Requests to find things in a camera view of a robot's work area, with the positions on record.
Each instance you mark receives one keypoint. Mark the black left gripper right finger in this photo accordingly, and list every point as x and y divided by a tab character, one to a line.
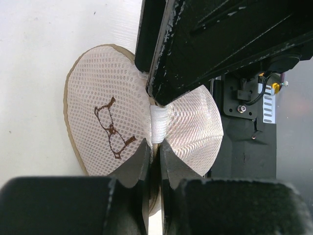
194	205

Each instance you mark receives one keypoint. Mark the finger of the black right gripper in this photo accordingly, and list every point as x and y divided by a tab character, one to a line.
203	39
149	25

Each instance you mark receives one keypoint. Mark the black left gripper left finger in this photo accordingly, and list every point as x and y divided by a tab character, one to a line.
117	204

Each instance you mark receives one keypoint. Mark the white mesh laundry bag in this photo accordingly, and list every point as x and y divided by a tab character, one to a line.
108	113

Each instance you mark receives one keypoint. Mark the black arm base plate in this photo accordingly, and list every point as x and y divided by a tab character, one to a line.
249	146

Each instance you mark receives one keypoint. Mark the right white cable duct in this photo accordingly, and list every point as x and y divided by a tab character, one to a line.
269	106

